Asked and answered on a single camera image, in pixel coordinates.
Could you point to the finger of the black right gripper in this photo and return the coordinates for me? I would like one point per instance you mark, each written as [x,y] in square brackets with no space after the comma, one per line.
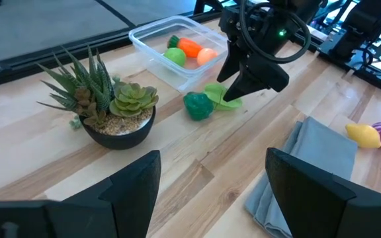
[263,77]
[231,59]

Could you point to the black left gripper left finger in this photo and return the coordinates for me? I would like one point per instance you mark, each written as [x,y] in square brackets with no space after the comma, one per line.
[111,211]

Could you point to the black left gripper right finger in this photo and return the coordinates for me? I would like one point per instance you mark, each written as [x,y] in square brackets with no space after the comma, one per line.
[316,211]

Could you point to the peach coloured toy fruit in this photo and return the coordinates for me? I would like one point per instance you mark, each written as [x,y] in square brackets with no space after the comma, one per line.
[206,56]

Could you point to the light green toy leaf vegetable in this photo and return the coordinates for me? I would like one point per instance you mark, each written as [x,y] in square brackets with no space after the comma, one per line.
[215,94]

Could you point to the orange toy carrot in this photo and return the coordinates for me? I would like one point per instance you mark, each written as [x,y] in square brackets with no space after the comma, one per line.
[190,47]

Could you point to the light green toy apple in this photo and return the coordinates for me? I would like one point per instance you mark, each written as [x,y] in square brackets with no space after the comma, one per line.
[175,56]

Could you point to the dark green toy pepper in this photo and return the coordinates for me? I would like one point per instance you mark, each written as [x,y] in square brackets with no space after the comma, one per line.
[197,106]

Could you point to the yellow toy lemon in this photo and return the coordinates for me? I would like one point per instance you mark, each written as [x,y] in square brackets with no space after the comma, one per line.
[364,135]

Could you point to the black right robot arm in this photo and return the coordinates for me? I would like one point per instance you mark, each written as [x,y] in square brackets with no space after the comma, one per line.
[362,26]

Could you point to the grey folded cloth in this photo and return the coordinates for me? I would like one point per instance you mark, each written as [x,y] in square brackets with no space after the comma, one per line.
[316,148]

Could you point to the succulents in black bowl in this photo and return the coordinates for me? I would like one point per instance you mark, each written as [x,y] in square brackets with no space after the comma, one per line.
[121,132]

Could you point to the clear plastic container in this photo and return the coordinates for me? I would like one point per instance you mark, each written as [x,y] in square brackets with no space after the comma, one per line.
[151,43]

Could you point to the black aluminium rig frame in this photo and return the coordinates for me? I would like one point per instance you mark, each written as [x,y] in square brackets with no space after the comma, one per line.
[45,61]

